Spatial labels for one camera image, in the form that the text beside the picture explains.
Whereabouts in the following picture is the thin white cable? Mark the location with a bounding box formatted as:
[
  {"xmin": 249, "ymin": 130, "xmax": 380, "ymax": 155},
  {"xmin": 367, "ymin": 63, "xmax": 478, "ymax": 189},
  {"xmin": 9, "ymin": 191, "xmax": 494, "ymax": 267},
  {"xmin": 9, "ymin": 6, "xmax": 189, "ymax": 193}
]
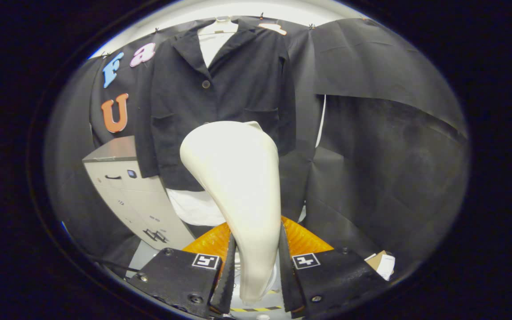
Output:
[{"xmin": 315, "ymin": 94, "xmax": 327, "ymax": 148}]

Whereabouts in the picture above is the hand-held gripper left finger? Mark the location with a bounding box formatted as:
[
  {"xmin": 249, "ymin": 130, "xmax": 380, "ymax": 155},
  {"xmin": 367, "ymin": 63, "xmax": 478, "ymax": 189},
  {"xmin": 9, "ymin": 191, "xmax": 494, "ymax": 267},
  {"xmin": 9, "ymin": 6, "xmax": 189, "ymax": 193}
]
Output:
[{"xmin": 127, "ymin": 221, "xmax": 237, "ymax": 318}]

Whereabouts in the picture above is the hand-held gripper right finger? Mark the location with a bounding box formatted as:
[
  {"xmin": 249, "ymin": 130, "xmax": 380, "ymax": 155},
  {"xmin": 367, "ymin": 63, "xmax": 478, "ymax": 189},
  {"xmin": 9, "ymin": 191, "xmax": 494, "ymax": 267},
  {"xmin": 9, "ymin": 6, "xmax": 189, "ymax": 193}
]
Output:
[{"xmin": 278, "ymin": 216, "xmax": 390, "ymax": 317}]

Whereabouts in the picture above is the yellow black floor tape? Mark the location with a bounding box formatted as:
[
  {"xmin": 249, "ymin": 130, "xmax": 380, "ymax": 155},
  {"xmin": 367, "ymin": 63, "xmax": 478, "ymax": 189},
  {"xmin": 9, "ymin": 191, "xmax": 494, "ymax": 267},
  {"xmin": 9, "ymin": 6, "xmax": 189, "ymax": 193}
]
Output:
[{"xmin": 232, "ymin": 305, "xmax": 282, "ymax": 312}]

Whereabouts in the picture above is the white shirt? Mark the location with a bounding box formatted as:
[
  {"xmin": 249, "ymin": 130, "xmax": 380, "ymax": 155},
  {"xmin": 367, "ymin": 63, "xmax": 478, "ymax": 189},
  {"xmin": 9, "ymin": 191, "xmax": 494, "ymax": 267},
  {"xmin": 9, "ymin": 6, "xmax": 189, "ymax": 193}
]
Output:
[{"xmin": 166, "ymin": 32, "xmax": 234, "ymax": 227}]

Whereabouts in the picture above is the small cardboard box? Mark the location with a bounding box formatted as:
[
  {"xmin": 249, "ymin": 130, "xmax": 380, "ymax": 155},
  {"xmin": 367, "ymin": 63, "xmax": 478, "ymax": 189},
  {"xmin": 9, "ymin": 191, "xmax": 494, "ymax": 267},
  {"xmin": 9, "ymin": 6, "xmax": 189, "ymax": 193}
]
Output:
[{"xmin": 365, "ymin": 250, "xmax": 396, "ymax": 281}]

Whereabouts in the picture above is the white clothes hanger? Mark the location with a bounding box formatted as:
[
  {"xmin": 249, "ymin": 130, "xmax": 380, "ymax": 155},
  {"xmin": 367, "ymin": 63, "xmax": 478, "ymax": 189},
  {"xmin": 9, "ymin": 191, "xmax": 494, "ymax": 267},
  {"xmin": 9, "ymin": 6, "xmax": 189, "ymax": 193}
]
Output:
[{"xmin": 197, "ymin": 16, "xmax": 239, "ymax": 36}]

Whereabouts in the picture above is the white garment steamer head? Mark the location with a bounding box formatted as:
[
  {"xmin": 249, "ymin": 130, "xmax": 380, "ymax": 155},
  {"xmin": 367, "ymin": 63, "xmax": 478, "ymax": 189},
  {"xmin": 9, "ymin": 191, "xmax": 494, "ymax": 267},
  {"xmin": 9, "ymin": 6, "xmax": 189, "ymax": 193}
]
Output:
[{"xmin": 180, "ymin": 121, "xmax": 282, "ymax": 305}]

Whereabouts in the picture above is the grey drawer cabinet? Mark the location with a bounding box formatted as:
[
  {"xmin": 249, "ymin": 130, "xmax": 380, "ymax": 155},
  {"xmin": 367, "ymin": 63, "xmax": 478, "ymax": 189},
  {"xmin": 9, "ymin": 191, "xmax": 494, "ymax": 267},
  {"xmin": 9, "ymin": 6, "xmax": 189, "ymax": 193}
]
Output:
[{"xmin": 82, "ymin": 136, "xmax": 196, "ymax": 252}]

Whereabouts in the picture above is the black blazer jacket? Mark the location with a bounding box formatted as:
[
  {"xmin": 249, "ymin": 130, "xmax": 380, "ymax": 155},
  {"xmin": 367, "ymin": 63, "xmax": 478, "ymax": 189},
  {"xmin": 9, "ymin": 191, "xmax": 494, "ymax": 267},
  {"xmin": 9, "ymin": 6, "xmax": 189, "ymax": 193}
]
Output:
[{"xmin": 134, "ymin": 18, "xmax": 296, "ymax": 192}]

